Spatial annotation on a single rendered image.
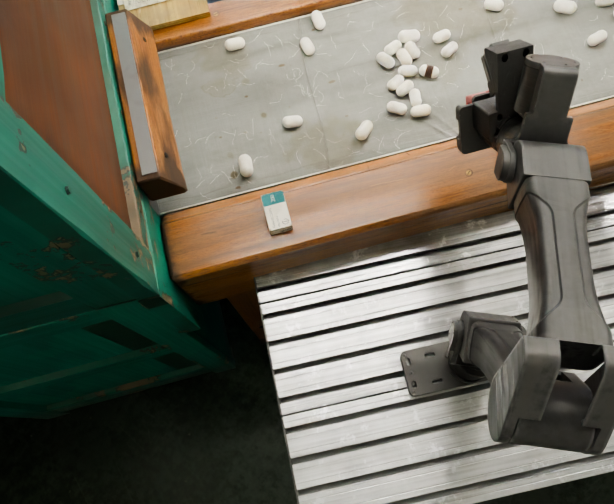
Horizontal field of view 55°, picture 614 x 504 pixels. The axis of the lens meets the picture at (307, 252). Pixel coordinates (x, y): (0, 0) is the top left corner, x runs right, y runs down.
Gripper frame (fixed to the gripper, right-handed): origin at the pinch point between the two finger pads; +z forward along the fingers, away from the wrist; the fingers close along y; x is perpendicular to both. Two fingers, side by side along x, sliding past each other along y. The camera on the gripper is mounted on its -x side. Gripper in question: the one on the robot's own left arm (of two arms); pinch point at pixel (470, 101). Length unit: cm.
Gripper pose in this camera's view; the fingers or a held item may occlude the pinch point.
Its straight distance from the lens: 89.5
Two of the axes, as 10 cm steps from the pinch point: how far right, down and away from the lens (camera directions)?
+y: -9.7, 2.5, -0.4
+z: -1.6, -5.1, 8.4
